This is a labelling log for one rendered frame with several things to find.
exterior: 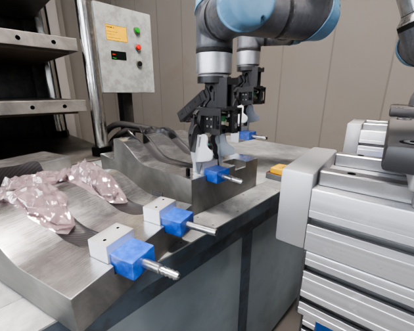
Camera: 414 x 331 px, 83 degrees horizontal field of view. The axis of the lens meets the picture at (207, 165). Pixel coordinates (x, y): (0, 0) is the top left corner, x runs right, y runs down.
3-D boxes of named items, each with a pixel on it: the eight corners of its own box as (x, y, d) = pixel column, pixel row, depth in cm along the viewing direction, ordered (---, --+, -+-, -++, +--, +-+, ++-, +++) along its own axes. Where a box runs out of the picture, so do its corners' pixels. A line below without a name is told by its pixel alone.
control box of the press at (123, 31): (167, 250, 168) (153, 13, 124) (127, 272, 147) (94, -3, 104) (150, 237, 183) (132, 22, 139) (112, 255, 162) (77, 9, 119)
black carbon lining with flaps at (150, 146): (228, 164, 70) (229, 132, 67) (186, 177, 59) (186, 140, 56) (160, 146, 93) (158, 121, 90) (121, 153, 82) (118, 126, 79)
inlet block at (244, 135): (269, 144, 80) (271, 129, 78) (261, 147, 76) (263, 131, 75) (238, 139, 88) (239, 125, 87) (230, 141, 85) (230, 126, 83)
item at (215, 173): (249, 190, 53) (250, 167, 51) (234, 197, 49) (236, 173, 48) (207, 176, 61) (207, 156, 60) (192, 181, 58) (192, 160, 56)
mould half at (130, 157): (255, 186, 72) (259, 142, 68) (192, 217, 54) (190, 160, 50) (160, 156, 105) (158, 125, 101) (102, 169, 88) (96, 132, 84)
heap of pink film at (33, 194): (137, 198, 50) (133, 162, 48) (51, 243, 35) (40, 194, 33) (61, 178, 62) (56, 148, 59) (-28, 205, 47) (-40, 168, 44)
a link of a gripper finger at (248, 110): (257, 132, 82) (255, 106, 78) (243, 131, 86) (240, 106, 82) (262, 129, 84) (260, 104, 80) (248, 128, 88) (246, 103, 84)
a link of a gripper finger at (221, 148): (232, 172, 56) (227, 136, 52) (214, 167, 60) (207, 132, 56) (240, 165, 58) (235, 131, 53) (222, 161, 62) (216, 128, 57)
